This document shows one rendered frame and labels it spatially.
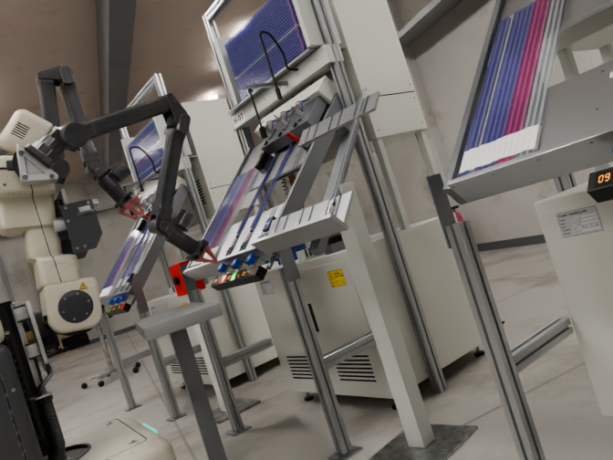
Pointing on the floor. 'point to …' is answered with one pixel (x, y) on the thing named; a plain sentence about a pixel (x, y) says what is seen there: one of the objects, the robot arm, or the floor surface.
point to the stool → (108, 362)
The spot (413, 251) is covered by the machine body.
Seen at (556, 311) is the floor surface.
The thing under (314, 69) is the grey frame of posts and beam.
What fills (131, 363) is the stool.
